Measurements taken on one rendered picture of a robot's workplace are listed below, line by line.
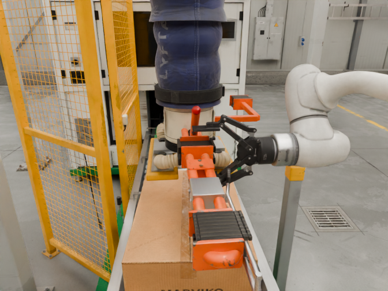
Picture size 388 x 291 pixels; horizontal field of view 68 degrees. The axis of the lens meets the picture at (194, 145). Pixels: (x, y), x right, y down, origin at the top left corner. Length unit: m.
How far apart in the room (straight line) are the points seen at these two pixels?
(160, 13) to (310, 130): 0.52
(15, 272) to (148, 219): 1.08
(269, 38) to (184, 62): 8.62
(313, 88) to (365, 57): 10.14
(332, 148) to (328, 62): 9.64
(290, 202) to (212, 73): 0.81
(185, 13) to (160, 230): 0.68
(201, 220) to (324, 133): 0.47
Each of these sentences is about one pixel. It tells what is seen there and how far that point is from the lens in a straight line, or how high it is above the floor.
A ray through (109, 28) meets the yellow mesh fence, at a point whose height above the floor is 1.59.
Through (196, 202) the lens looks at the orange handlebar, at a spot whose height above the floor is 1.28.
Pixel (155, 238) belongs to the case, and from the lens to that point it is 0.99.
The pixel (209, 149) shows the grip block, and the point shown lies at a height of 1.29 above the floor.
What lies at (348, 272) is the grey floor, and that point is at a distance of 2.46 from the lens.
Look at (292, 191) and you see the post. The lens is 1.45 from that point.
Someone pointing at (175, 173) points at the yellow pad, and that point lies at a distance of 0.90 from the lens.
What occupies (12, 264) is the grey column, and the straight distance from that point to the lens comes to 1.96.
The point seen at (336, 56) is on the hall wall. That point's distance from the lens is 10.53.
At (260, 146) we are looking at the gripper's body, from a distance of 0.77.
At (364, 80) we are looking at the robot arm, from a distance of 0.79.
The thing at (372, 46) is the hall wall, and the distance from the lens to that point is 11.02.
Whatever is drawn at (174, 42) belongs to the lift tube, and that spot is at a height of 1.54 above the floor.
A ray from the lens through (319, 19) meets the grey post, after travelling 3.79.
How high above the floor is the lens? 1.57
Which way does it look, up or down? 22 degrees down
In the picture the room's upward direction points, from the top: straight up
